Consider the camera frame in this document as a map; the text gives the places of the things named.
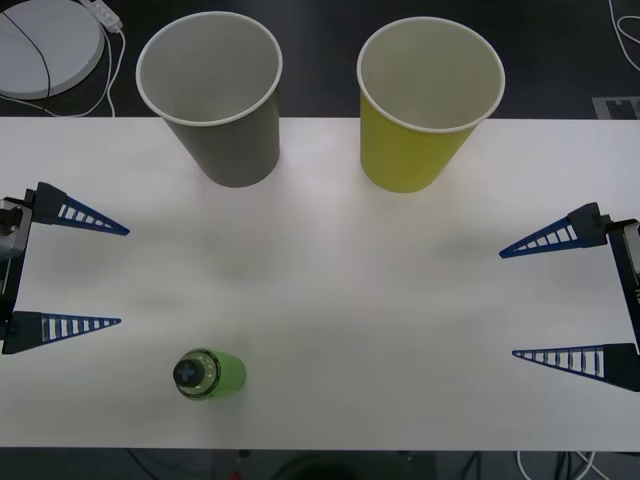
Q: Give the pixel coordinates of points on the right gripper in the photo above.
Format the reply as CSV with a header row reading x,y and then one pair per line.
x,y
626,285

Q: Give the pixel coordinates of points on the white round disc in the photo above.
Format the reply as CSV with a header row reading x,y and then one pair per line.
x,y
65,45

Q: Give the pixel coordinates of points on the grey floor plate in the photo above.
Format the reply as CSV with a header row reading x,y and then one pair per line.
x,y
616,107

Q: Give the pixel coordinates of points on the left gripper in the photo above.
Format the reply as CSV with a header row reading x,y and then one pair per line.
x,y
15,285

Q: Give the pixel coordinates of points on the white power strip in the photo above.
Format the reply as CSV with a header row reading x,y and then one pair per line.
x,y
106,12

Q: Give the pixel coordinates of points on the yellow-green waste bin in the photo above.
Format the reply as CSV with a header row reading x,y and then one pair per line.
x,y
400,150

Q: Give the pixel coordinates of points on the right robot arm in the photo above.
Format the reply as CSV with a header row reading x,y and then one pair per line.
x,y
634,245

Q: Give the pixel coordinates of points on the green plastic bottle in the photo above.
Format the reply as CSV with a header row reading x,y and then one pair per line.
x,y
227,372

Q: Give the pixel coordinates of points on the grey waste bin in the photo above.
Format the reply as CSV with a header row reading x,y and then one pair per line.
x,y
235,150

